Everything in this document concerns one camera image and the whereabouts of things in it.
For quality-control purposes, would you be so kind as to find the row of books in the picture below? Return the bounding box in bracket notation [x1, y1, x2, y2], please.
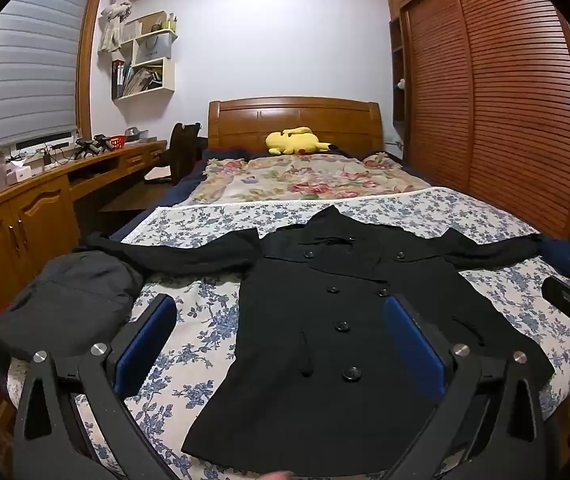
[111, 60, 133, 100]

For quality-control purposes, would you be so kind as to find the blue floral bed cover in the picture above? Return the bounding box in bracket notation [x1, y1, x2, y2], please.
[7, 187, 570, 480]

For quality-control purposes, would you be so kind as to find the white box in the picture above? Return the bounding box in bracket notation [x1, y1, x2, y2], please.
[5, 162, 33, 183]

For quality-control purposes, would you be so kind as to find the white tied curtain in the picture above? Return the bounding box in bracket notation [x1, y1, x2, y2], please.
[97, 0, 146, 53]

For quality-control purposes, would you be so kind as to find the black chair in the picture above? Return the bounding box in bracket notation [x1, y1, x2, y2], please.
[142, 122, 202, 188]

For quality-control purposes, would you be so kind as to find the wooden bed headboard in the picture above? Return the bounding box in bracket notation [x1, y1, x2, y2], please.
[208, 96, 383, 158]

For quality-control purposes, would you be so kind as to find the black buttoned coat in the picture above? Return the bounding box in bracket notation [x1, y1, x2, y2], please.
[72, 205, 556, 478]

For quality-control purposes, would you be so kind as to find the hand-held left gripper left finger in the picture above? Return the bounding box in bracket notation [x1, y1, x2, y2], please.
[12, 294, 178, 480]

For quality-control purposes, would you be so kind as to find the black gadget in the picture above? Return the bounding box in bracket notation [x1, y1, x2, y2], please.
[75, 136, 112, 157]

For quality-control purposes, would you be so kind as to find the wooden desk with cabinets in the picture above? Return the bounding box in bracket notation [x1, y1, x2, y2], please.
[0, 140, 168, 411]

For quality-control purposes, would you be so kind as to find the pink floral quilt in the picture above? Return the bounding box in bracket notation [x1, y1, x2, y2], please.
[182, 152, 428, 206]

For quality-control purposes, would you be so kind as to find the yellow plush toy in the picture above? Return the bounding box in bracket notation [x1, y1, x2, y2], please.
[265, 126, 331, 157]

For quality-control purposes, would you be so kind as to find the dark grey folded garment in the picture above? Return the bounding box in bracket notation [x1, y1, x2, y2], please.
[0, 252, 145, 361]

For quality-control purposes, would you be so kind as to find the white wall shelf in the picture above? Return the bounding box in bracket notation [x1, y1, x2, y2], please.
[111, 10, 179, 101]

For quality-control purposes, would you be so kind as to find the grey paper bag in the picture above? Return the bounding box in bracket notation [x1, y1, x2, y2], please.
[135, 30, 173, 63]

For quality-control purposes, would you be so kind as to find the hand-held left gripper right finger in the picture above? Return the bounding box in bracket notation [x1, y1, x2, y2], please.
[384, 294, 546, 480]

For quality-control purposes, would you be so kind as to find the wooden louvered wardrobe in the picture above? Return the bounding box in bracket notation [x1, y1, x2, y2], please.
[385, 0, 570, 241]

